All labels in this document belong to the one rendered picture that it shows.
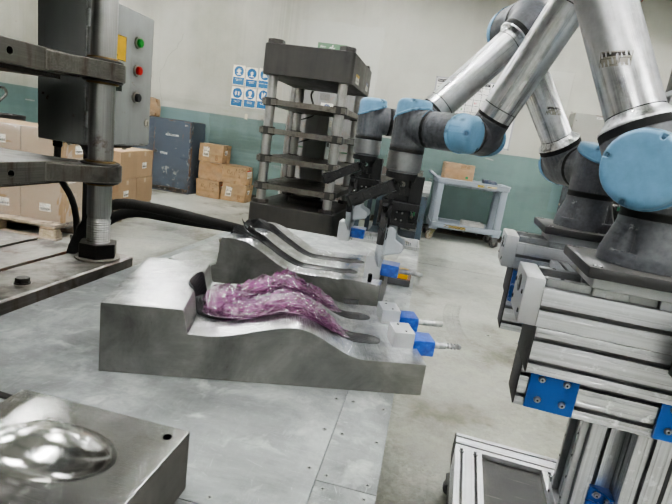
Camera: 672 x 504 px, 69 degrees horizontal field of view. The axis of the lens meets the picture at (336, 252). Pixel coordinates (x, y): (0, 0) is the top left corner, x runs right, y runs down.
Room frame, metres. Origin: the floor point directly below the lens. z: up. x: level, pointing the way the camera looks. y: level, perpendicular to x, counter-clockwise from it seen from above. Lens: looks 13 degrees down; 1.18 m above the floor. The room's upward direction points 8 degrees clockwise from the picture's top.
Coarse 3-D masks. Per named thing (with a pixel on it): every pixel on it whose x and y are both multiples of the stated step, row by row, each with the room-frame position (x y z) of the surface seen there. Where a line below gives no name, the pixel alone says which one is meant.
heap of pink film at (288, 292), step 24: (216, 288) 0.83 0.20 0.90; (240, 288) 0.85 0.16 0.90; (264, 288) 0.86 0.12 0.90; (288, 288) 0.86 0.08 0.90; (312, 288) 0.88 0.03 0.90; (216, 312) 0.76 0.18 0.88; (240, 312) 0.75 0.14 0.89; (264, 312) 0.74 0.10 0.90; (288, 312) 0.74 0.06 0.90; (312, 312) 0.75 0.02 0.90
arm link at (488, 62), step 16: (528, 0) 1.32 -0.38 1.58; (544, 0) 1.32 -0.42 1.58; (512, 16) 1.30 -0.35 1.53; (528, 16) 1.28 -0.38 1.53; (512, 32) 1.28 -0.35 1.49; (496, 48) 1.28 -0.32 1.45; (512, 48) 1.28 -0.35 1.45; (464, 64) 1.30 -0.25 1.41; (480, 64) 1.27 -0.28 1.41; (496, 64) 1.27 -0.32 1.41; (448, 80) 1.28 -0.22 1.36; (464, 80) 1.26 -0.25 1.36; (480, 80) 1.27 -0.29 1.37; (432, 96) 1.27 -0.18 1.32; (448, 96) 1.26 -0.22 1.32; (464, 96) 1.27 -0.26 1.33; (448, 112) 1.26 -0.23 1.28
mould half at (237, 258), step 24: (216, 240) 1.34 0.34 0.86; (240, 240) 1.07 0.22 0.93; (216, 264) 1.08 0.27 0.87; (240, 264) 1.07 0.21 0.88; (264, 264) 1.06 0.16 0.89; (288, 264) 1.09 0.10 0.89; (336, 264) 1.16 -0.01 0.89; (360, 264) 1.18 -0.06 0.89; (336, 288) 1.03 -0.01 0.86; (360, 288) 1.02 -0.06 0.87; (384, 288) 1.20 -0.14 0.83
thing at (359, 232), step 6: (342, 222) 1.37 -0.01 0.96; (342, 228) 1.37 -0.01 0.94; (354, 228) 1.37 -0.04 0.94; (360, 228) 1.38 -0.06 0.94; (366, 228) 1.41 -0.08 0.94; (342, 234) 1.37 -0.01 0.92; (348, 234) 1.37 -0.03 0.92; (354, 234) 1.37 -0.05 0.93; (360, 234) 1.37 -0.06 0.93; (366, 234) 1.38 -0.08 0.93; (372, 234) 1.38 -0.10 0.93; (348, 240) 1.37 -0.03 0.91
